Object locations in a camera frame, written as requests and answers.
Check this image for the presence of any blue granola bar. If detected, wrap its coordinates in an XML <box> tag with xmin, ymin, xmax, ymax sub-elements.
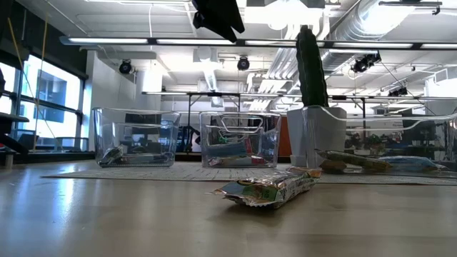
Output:
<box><xmin>206</xmin><ymin>141</ymin><xmax>248</xmax><ymax>158</ymax></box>
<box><xmin>377</xmin><ymin>155</ymin><xmax>449</xmax><ymax>173</ymax></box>

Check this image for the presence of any purple granola bar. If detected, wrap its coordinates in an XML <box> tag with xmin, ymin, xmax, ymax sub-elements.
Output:
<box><xmin>97</xmin><ymin>145</ymin><xmax>125</xmax><ymax>168</ymax></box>
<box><xmin>121</xmin><ymin>152</ymin><xmax>174</xmax><ymax>162</ymax></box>

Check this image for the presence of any orange green granola bar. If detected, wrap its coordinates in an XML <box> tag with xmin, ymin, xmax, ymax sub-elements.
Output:
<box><xmin>213</xmin><ymin>166</ymin><xmax>323</xmax><ymax>210</ymax></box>

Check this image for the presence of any long ceiling light strip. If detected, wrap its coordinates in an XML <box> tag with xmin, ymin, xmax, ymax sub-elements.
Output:
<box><xmin>59</xmin><ymin>35</ymin><xmax>457</xmax><ymax>51</ymax></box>

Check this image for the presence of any clear plastic bin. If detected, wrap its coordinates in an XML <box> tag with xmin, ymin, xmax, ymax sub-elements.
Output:
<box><xmin>302</xmin><ymin>105</ymin><xmax>457</xmax><ymax>179</ymax></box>
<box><xmin>199</xmin><ymin>111</ymin><xmax>282</xmax><ymax>169</ymax></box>
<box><xmin>91</xmin><ymin>106</ymin><xmax>182</xmax><ymax>168</ymax></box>

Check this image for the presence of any orange panel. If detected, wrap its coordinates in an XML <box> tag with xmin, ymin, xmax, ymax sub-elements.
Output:
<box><xmin>278</xmin><ymin>116</ymin><xmax>293</xmax><ymax>158</ymax></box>

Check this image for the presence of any white plant pot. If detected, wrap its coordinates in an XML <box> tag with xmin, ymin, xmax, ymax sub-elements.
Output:
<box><xmin>286</xmin><ymin>105</ymin><xmax>348</xmax><ymax>168</ymax></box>

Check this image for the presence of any black track spotlight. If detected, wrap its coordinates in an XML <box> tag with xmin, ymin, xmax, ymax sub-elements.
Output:
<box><xmin>351</xmin><ymin>52</ymin><xmax>382</xmax><ymax>74</ymax></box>

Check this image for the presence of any clear plastic container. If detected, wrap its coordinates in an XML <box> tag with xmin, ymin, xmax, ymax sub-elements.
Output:
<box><xmin>41</xmin><ymin>162</ymin><xmax>457</xmax><ymax>186</ymax></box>

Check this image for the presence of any black desk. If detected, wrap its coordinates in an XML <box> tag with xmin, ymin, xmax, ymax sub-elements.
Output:
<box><xmin>0</xmin><ymin>112</ymin><xmax>30</xmax><ymax>155</ymax></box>

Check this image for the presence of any black metal frame stand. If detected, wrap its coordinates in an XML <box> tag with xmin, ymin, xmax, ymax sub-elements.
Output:
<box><xmin>186</xmin><ymin>91</ymin><xmax>243</xmax><ymax>153</ymax></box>

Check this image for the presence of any silver ventilation duct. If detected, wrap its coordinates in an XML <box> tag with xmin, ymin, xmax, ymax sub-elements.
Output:
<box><xmin>321</xmin><ymin>0</ymin><xmax>417</xmax><ymax>72</ymax></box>

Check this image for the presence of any yellow cord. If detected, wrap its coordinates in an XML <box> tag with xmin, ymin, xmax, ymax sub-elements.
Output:
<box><xmin>6</xmin><ymin>16</ymin><xmax>65</xmax><ymax>153</ymax></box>

